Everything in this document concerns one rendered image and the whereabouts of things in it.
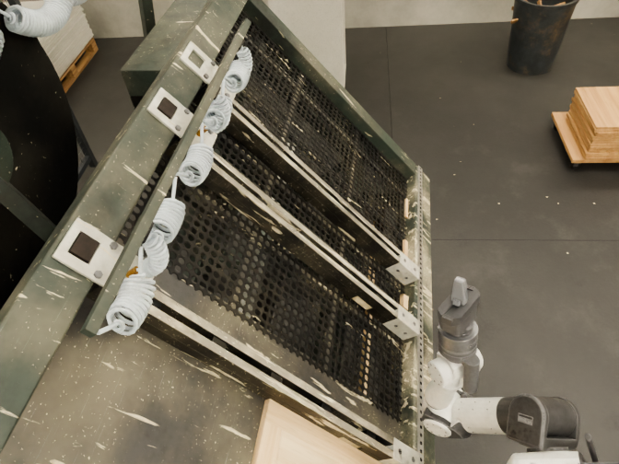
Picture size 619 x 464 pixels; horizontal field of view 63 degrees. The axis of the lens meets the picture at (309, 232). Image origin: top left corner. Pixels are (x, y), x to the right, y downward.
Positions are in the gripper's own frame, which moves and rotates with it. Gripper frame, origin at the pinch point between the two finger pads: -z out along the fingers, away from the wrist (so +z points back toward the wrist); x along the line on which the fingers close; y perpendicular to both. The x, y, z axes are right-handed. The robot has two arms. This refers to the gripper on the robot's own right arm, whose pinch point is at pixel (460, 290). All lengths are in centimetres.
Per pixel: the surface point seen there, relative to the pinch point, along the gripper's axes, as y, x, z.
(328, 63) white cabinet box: 256, -258, 41
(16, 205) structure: 93, 51, -21
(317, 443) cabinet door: 25, 27, 44
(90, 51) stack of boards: 536, -187, 29
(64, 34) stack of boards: 504, -151, 2
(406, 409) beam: 23, -12, 69
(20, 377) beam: 38, 74, -16
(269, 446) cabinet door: 27, 39, 33
